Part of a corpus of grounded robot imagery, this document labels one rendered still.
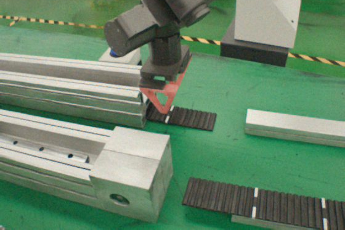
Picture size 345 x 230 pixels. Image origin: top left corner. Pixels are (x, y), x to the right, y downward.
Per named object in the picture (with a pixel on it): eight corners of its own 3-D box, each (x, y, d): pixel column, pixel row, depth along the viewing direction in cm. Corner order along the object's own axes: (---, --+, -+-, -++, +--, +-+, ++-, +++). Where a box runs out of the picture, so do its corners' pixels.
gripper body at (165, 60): (140, 80, 52) (133, 42, 47) (158, 50, 59) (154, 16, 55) (175, 84, 50) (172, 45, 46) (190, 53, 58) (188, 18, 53)
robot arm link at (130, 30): (215, 7, 42) (181, -41, 41) (157, 37, 36) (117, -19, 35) (177, 42, 52) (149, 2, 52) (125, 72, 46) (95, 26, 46)
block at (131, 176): (177, 162, 53) (174, 124, 47) (156, 224, 44) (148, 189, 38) (130, 153, 55) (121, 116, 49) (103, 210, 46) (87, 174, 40)
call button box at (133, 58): (142, 66, 78) (140, 44, 74) (129, 87, 71) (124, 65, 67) (115, 63, 80) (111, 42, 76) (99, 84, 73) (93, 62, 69)
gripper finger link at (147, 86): (143, 118, 56) (135, 77, 50) (155, 94, 62) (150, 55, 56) (177, 123, 55) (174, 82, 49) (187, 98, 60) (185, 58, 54)
